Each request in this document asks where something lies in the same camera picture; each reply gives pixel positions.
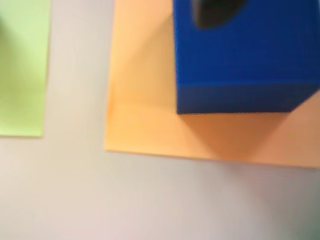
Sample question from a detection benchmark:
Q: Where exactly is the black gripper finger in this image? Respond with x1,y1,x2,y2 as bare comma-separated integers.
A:
191,0,249,29

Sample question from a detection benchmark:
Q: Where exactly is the green paper square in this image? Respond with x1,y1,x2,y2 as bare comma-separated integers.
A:
0,0,52,138

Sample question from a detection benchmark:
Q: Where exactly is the orange paper square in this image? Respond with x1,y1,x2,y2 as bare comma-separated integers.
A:
103,0,320,170

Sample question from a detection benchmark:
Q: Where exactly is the large blue cube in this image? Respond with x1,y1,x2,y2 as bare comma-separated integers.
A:
173,0,320,115

